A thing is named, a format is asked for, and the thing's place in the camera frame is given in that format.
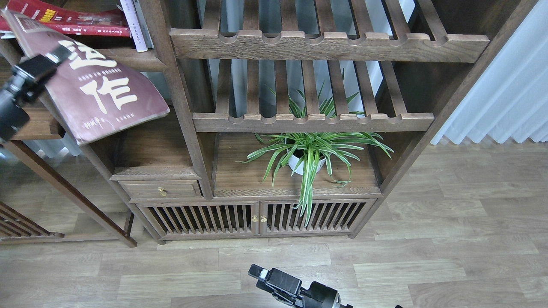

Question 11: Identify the brass drawer knob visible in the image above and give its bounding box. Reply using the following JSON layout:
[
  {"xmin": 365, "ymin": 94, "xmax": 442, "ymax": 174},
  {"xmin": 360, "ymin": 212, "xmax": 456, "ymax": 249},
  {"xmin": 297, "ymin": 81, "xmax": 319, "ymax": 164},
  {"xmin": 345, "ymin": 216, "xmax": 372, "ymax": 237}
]
[{"xmin": 158, "ymin": 187, "xmax": 168, "ymax": 197}]

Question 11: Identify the white upright book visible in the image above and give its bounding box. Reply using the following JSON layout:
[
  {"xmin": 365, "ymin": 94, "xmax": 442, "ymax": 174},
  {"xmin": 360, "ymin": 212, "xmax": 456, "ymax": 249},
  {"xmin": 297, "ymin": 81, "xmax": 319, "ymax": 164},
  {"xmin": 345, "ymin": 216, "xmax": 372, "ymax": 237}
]
[{"xmin": 133, "ymin": 0, "xmax": 154, "ymax": 49}]

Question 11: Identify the white curtain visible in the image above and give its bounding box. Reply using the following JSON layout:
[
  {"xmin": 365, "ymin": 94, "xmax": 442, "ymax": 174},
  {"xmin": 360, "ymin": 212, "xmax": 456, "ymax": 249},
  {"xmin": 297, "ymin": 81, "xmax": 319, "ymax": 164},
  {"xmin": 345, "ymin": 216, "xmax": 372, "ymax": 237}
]
[{"xmin": 431, "ymin": 0, "xmax": 548, "ymax": 145}]

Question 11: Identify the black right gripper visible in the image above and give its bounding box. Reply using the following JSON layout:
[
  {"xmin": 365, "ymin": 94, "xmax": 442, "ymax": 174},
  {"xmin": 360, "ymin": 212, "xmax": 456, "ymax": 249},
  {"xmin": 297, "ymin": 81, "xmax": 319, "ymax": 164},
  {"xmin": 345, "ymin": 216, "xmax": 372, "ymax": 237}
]
[{"xmin": 248, "ymin": 264, "xmax": 343, "ymax": 308}]

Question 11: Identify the white plant pot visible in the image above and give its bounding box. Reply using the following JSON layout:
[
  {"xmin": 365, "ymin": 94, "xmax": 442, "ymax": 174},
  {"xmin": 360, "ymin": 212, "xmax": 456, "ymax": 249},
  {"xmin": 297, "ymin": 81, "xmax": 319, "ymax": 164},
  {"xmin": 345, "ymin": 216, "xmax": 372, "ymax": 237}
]
[{"xmin": 288, "ymin": 149, "xmax": 326, "ymax": 175}]

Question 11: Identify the white lilac book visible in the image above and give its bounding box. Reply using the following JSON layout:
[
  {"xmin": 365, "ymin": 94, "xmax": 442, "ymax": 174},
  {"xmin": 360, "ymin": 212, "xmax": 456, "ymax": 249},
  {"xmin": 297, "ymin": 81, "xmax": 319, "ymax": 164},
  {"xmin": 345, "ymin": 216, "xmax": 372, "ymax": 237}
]
[{"xmin": 120, "ymin": 0, "xmax": 148, "ymax": 52}]

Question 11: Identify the dark maroon book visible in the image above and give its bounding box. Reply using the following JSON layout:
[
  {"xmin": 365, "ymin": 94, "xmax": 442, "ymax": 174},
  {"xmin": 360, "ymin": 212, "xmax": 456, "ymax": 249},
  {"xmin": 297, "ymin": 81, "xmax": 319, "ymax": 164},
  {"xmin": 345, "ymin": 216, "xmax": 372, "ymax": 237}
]
[{"xmin": 2, "ymin": 9, "xmax": 170, "ymax": 145}]

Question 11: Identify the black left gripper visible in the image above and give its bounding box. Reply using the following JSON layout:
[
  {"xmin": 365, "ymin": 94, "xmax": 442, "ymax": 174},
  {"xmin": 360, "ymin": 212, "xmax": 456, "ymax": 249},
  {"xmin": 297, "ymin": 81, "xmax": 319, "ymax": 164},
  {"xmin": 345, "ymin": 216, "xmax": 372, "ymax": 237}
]
[{"xmin": 0, "ymin": 45, "xmax": 72, "ymax": 143}]

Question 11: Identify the green spider plant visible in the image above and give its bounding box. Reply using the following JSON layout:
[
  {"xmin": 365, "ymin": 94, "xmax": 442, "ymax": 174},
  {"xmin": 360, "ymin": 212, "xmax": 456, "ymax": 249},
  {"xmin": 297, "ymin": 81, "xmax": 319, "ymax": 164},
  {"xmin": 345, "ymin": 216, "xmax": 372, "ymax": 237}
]
[{"xmin": 239, "ymin": 68, "xmax": 394, "ymax": 227}]

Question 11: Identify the dark wooden bookshelf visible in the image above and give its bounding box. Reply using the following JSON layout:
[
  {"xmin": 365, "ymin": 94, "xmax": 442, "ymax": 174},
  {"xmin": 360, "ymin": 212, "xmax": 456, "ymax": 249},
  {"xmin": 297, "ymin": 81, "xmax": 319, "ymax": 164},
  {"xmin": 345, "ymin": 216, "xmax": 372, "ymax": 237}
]
[{"xmin": 0, "ymin": 0, "xmax": 540, "ymax": 247}]

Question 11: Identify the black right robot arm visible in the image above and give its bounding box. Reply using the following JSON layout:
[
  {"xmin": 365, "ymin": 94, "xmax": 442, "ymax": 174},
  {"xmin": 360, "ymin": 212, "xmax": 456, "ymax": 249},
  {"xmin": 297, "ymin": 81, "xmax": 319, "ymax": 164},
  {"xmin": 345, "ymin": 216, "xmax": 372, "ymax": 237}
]
[{"xmin": 279, "ymin": 262, "xmax": 414, "ymax": 308}]

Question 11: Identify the red book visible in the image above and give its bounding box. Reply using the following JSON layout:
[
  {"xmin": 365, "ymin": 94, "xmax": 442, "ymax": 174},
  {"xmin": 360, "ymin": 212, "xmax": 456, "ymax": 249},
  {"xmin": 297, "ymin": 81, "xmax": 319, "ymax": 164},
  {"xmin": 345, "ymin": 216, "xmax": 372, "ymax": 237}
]
[{"xmin": 6, "ymin": 0, "xmax": 131, "ymax": 37}]

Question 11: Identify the wooden side rack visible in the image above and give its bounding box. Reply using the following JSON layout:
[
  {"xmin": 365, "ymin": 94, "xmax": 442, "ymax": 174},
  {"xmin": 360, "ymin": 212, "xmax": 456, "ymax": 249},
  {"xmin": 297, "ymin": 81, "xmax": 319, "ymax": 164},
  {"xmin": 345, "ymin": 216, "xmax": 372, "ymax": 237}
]
[{"xmin": 0, "ymin": 140, "xmax": 66, "ymax": 243}]

